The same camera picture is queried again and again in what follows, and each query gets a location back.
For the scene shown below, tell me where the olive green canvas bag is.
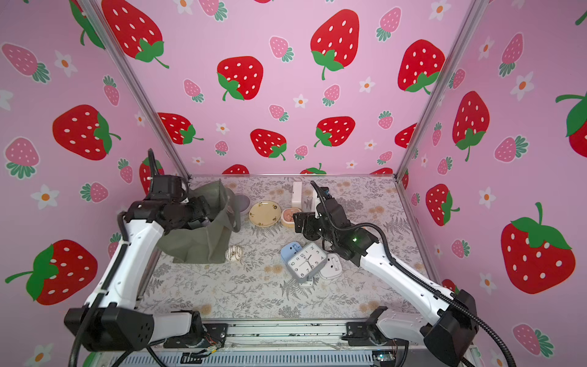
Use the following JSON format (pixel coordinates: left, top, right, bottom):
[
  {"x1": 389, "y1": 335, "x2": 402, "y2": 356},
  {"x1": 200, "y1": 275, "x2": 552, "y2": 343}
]
[{"x1": 157, "y1": 180, "x2": 241, "y2": 264}]

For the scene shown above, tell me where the grey square analog clock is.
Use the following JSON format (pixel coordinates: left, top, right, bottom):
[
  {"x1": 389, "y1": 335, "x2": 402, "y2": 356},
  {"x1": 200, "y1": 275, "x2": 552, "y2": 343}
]
[{"x1": 286, "y1": 243, "x2": 327, "y2": 283}]

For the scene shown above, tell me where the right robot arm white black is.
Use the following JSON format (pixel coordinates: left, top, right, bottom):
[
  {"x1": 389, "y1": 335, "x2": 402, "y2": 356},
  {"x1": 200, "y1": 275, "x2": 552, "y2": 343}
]
[{"x1": 293, "y1": 181, "x2": 516, "y2": 366}]

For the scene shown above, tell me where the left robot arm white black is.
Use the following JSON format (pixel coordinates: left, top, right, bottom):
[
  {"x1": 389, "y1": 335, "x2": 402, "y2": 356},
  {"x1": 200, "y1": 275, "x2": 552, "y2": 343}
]
[{"x1": 64, "y1": 151, "x2": 208, "y2": 366}]

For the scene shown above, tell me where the peach round alarm clock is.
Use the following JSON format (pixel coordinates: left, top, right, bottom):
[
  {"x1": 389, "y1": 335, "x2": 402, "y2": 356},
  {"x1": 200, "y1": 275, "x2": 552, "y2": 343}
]
[{"x1": 281, "y1": 207, "x2": 302, "y2": 229}]

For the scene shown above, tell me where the tall white rectangular clock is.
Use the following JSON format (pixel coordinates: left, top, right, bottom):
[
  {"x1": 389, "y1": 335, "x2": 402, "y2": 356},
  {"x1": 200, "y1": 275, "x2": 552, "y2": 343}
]
[{"x1": 291, "y1": 181, "x2": 303, "y2": 209}]

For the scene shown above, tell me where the white pink alarm clock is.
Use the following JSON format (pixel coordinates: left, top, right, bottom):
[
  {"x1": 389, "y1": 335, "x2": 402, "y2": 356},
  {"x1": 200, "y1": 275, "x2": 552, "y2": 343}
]
[{"x1": 319, "y1": 253, "x2": 343, "y2": 281}]

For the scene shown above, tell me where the light blue alarm clock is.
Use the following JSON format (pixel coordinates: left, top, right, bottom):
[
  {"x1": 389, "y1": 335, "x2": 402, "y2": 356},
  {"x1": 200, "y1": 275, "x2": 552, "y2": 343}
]
[{"x1": 281, "y1": 242, "x2": 303, "y2": 264}]

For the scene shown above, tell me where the lavender grey bowl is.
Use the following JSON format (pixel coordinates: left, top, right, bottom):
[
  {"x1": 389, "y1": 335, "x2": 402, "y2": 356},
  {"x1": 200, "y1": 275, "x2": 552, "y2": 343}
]
[{"x1": 235, "y1": 194, "x2": 252, "y2": 215}]

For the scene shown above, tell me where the beige striped small ball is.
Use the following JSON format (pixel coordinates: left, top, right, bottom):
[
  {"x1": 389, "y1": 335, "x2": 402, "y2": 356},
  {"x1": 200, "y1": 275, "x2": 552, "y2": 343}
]
[{"x1": 226, "y1": 246, "x2": 243, "y2": 261}]

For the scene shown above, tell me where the yellow ceramic plate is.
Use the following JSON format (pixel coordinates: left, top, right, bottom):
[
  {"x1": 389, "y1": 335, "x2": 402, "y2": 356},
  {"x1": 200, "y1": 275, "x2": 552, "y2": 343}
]
[{"x1": 249, "y1": 200, "x2": 282, "y2": 228}]

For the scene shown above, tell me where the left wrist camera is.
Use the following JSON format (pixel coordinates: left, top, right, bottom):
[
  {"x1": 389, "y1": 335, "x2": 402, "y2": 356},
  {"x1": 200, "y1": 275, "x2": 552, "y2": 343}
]
[{"x1": 146, "y1": 174, "x2": 189, "y2": 203}]

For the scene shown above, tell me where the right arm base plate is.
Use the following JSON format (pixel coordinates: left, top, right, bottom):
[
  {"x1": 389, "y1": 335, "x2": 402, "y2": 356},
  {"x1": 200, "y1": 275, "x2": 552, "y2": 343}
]
[{"x1": 341, "y1": 306, "x2": 409, "y2": 347}]

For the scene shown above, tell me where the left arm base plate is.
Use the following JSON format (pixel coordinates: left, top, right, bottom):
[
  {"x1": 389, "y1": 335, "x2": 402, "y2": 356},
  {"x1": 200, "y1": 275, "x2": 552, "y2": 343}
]
[{"x1": 163, "y1": 323, "x2": 229, "y2": 350}]

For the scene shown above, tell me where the aluminium frame rail front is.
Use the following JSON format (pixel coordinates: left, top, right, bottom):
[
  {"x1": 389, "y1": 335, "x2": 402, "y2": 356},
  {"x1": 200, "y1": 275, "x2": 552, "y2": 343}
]
[{"x1": 98, "y1": 317, "x2": 478, "y2": 354}]

